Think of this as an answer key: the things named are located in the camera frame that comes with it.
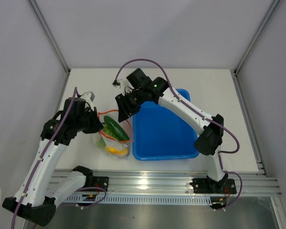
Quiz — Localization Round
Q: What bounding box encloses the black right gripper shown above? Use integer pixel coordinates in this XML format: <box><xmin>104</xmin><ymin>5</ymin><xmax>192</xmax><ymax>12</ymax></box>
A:
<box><xmin>115</xmin><ymin>88</ymin><xmax>146</xmax><ymax>123</ymax></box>

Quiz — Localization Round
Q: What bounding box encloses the dark green cucumber toy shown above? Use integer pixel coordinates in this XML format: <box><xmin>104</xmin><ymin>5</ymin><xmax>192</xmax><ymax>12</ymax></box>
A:
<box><xmin>103</xmin><ymin>115</ymin><xmax>130</xmax><ymax>141</ymax></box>

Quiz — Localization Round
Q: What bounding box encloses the white cauliflower toy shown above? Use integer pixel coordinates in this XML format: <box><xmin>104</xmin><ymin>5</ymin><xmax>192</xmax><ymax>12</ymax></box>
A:
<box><xmin>96</xmin><ymin>136</ymin><xmax>106</xmax><ymax>149</ymax></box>

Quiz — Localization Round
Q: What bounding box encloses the clear zip top bag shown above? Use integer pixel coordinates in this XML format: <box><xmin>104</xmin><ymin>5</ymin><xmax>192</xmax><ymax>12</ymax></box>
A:
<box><xmin>93</xmin><ymin>109</ymin><xmax>134</xmax><ymax>158</ymax></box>

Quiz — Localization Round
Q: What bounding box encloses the yellow orange mango toy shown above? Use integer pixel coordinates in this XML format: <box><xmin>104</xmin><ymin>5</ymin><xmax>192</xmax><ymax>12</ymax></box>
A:
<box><xmin>104</xmin><ymin>146</ymin><xmax>128</xmax><ymax>156</ymax></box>

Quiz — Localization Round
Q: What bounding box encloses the green grapes toy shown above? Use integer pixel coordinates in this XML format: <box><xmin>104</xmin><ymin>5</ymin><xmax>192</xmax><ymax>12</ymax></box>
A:
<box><xmin>103</xmin><ymin>128</ymin><xmax>113</xmax><ymax>136</ymax></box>

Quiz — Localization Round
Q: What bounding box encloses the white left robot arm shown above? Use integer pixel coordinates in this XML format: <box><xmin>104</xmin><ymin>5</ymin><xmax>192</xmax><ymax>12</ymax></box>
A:
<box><xmin>2</xmin><ymin>93</ymin><xmax>103</xmax><ymax>228</ymax></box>

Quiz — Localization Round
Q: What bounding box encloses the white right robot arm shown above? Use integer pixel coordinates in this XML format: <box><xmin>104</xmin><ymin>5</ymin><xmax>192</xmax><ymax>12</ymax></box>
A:
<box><xmin>115</xmin><ymin>68</ymin><xmax>228</xmax><ymax>193</ymax></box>

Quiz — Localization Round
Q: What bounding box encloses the blue plastic bin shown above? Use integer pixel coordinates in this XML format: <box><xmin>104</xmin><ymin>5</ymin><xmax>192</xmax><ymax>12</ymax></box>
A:
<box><xmin>133</xmin><ymin>102</ymin><xmax>199</xmax><ymax>161</ymax></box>

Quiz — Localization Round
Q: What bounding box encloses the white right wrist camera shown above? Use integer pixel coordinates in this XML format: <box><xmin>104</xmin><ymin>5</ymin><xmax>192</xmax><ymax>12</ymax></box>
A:
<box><xmin>112</xmin><ymin>79</ymin><xmax>129</xmax><ymax>89</ymax></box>

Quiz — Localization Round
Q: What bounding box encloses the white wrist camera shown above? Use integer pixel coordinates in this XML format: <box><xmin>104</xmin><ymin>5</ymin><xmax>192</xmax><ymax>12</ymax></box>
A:
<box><xmin>112</xmin><ymin>79</ymin><xmax>129</xmax><ymax>89</ymax></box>
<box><xmin>81</xmin><ymin>92</ymin><xmax>95</xmax><ymax>110</ymax></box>

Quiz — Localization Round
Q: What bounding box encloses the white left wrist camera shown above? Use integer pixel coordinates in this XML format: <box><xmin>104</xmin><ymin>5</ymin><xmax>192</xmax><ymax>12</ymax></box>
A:
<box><xmin>81</xmin><ymin>92</ymin><xmax>95</xmax><ymax>110</ymax></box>

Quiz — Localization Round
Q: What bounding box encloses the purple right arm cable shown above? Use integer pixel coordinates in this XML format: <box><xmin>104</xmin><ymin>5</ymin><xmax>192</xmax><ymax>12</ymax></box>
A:
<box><xmin>114</xmin><ymin>58</ymin><xmax>240</xmax><ymax>172</ymax></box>

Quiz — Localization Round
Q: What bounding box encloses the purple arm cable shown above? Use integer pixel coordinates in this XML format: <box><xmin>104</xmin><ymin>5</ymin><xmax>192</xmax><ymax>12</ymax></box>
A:
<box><xmin>10</xmin><ymin>86</ymin><xmax>79</xmax><ymax>229</ymax></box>
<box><xmin>114</xmin><ymin>58</ymin><xmax>240</xmax><ymax>172</ymax></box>

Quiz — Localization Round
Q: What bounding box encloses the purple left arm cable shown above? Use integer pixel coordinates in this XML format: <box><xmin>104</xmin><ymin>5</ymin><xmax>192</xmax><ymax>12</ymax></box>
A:
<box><xmin>10</xmin><ymin>86</ymin><xmax>79</xmax><ymax>229</ymax></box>

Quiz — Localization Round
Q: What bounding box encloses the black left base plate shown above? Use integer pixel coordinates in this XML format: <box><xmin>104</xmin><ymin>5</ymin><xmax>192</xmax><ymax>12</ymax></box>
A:
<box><xmin>92</xmin><ymin>177</ymin><xmax>109</xmax><ymax>191</ymax></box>

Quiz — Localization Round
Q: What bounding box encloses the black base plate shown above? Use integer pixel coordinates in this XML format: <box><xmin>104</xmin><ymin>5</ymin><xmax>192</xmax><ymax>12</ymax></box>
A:
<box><xmin>190</xmin><ymin>177</ymin><xmax>237</xmax><ymax>194</ymax></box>
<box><xmin>92</xmin><ymin>177</ymin><xmax>109</xmax><ymax>191</ymax></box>

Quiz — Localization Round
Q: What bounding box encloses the white slotted cable duct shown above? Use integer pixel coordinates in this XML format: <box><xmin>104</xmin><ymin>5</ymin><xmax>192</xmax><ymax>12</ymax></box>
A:
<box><xmin>64</xmin><ymin>193</ymin><xmax>212</xmax><ymax>206</ymax></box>

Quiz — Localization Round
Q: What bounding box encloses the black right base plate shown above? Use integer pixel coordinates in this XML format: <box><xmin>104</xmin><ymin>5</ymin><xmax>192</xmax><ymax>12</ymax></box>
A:
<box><xmin>190</xmin><ymin>177</ymin><xmax>237</xmax><ymax>194</ymax></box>

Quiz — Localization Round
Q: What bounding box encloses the right aluminium frame post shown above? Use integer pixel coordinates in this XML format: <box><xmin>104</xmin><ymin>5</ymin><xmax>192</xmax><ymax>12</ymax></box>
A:
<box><xmin>233</xmin><ymin>0</ymin><xmax>283</xmax><ymax>74</ymax></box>

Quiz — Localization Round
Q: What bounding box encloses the aluminium frame post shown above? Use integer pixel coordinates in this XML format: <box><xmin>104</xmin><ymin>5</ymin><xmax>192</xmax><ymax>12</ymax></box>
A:
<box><xmin>26</xmin><ymin>0</ymin><xmax>71</xmax><ymax>74</ymax></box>
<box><xmin>233</xmin><ymin>0</ymin><xmax>283</xmax><ymax>74</ymax></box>

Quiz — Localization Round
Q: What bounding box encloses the left aluminium frame post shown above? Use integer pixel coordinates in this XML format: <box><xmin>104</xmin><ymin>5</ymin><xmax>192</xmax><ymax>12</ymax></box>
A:
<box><xmin>26</xmin><ymin>0</ymin><xmax>71</xmax><ymax>74</ymax></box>

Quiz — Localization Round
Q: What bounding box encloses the aluminium mounting rail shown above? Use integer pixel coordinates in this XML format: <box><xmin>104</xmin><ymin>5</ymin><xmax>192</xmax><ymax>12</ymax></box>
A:
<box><xmin>93</xmin><ymin>170</ymin><xmax>282</xmax><ymax>197</ymax></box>

